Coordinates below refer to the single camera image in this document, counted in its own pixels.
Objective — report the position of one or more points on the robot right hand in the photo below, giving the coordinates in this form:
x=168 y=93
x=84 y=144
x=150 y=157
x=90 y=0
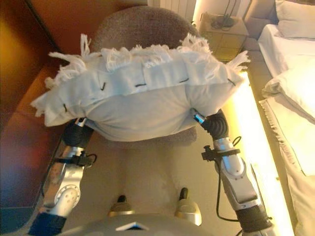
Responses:
x=216 y=125

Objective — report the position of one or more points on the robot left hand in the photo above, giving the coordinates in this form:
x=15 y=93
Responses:
x=76 y=135

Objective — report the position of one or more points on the white fringed cushion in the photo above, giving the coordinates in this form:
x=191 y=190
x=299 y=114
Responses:
x=137 y=110

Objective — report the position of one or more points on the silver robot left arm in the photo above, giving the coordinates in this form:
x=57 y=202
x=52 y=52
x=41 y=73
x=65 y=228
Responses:
x=66 y=191

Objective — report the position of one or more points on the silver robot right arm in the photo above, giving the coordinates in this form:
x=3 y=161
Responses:
x=236 y=177

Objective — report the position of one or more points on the glossy brown wooden cabinet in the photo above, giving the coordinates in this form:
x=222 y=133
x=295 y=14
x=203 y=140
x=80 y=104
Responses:
x=19 y=98

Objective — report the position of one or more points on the white duvet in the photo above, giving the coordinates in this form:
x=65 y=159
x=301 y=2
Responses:
x=295 y=123

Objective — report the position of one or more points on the light wooden nightstand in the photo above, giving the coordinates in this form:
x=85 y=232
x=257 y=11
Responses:
x=226 y=41

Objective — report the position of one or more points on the robot left leg with foot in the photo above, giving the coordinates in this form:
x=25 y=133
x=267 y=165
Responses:
x=121 y=209

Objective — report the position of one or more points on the robot leg with foot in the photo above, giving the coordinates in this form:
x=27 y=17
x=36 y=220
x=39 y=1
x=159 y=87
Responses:
x=121 y=209
x=187 y=211

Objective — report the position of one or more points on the robot right leg with foot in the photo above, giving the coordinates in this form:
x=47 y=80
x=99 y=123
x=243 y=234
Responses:
x=187 y=211

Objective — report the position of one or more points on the white mattress sheet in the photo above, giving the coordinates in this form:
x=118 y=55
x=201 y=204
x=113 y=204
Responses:
x=278 y=54

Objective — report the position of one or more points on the silver robot torso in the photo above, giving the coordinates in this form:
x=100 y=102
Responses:
x=160 y=226

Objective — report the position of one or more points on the grey upholstered tub armchair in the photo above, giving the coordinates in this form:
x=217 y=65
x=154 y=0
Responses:
x=142 y=27

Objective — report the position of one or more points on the white radiator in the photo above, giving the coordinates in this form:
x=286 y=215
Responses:
x=177 y=5

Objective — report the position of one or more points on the white bed pillow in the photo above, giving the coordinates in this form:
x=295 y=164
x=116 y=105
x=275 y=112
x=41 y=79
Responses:
x=295 y=19

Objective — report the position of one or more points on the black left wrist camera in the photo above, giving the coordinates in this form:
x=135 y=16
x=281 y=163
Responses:
x=82 y=159

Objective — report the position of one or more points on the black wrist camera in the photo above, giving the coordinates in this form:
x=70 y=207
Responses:
x=209 y=155
x=82 y=159

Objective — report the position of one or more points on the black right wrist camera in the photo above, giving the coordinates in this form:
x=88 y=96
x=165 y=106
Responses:
x=209 y=155

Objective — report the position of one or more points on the beige upholstered bed frame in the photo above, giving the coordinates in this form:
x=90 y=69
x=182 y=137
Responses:
x=258 y=14

